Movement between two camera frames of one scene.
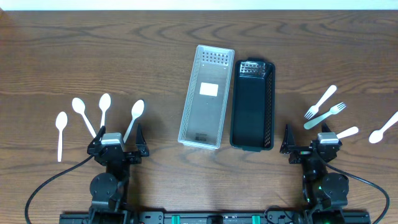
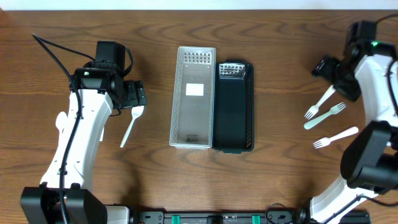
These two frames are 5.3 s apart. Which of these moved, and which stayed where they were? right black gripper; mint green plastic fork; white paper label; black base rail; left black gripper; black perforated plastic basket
Moved: right black gripper; left black gripper; black perforated plastic basket; white paper label
Stayed: mint green plastic fork; black base rail
